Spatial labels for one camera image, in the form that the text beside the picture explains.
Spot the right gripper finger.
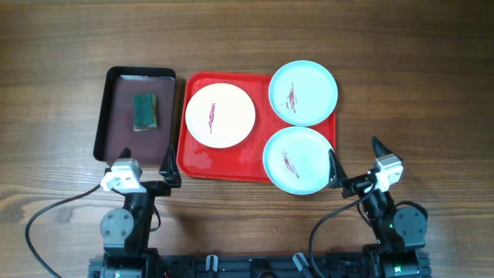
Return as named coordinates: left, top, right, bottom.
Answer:
left=371, top=136, right=392, bottom=158
left=327, top=149, right=348, bottom=189

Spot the light blue plate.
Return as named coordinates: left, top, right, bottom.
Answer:
left=262, top=127, right=333, bottom=195
left=268, top=60, right=338, bottom=127

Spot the green yellow sponge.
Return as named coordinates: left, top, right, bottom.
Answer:
left=133, top=93, right=157, bottom=131

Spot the white round plate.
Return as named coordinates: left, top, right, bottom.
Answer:
left=185, top=83, right=255, bottom=148

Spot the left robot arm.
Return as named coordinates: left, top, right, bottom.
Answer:
left=88, top=145, right=181, bottom=277

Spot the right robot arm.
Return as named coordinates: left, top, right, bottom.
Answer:
left=328, top=137, right=431, bottom=277

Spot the black rectangular tray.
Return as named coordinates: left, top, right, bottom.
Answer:
left=93, top=66, right=178, bottom=164

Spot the red plastic tray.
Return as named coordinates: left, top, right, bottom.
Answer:
left=176, top=70, right=337, bottom=184

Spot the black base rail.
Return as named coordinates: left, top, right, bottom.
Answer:
left=88, top=252, right=432, bottom=278

